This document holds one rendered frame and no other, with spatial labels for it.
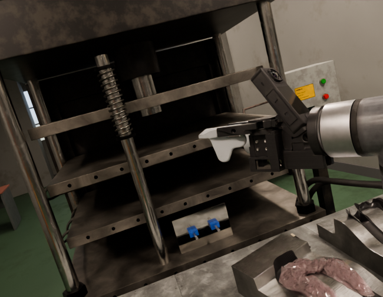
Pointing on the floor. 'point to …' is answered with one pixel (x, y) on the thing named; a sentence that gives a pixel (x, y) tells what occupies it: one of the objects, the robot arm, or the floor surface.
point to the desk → (2, 201)
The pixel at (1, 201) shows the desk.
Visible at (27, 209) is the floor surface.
